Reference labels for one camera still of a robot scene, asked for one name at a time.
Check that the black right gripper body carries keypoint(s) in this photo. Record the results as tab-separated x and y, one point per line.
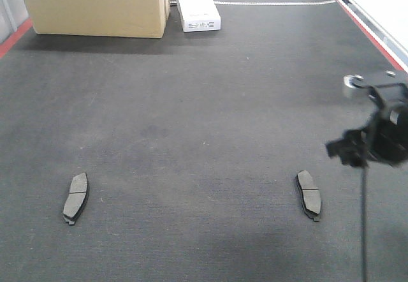
383	139

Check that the grey brake pad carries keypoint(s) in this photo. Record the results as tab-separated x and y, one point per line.
76	199
310	195

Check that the black conveyor belt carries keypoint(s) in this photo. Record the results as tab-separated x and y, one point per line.
191	145

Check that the white long box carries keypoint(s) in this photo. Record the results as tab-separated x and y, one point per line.
198	15

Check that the brown cardboard box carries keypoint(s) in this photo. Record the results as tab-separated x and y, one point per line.
120	18

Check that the red conveyor frame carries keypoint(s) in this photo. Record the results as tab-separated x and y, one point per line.
12	32

